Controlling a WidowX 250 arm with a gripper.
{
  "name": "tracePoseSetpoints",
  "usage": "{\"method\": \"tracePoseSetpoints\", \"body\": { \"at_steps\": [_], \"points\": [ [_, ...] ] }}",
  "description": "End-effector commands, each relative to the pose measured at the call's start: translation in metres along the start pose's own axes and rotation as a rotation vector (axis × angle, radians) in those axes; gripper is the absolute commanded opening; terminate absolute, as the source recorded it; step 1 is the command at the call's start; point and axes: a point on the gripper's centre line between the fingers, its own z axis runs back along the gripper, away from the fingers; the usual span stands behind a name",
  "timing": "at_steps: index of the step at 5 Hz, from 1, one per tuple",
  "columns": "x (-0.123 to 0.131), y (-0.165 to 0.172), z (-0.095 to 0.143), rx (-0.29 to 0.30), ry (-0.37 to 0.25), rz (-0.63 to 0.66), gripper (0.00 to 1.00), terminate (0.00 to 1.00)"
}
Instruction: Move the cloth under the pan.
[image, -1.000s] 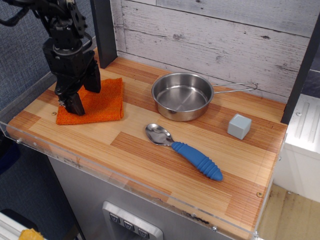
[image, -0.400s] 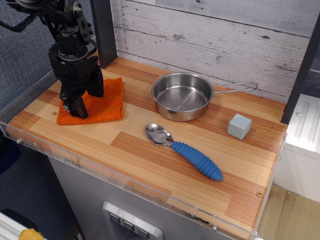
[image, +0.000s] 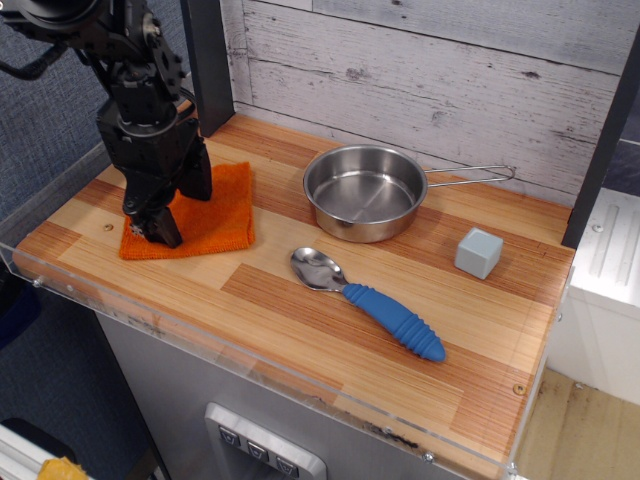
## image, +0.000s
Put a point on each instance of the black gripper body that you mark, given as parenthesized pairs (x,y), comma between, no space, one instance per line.
(151,157)

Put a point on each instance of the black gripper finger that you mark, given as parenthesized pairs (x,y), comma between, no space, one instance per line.
(156,226)
(196,180)

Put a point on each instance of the orange knitted cloth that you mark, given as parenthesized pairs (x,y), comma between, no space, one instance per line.
(222,224)

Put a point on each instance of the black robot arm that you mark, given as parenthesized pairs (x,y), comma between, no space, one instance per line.
(121,41)

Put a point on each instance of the stainless steel pan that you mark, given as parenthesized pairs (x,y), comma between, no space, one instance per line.
(369,193)

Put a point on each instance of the silver toy fridge cabinet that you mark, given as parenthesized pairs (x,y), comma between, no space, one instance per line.
(364,417)

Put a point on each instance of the silver dispenser button panel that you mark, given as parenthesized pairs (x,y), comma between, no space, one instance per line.
(246,450)

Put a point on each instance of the grey cube block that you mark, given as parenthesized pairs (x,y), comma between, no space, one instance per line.
(478,253)

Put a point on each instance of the white side cabinet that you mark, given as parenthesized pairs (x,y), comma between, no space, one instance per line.
(595,340)

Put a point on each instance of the dark grey left post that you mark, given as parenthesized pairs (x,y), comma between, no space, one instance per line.
(206,44)

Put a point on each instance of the dark grey post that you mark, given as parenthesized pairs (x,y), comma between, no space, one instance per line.
(206,44)
(612,130)

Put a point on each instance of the blue handled metal spoon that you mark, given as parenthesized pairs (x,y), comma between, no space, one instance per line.
(319,272)

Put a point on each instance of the clear acrylic guard rail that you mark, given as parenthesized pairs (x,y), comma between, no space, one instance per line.
(494,330)

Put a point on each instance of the dark grey right post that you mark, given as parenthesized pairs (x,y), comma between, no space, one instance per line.
(612,130)

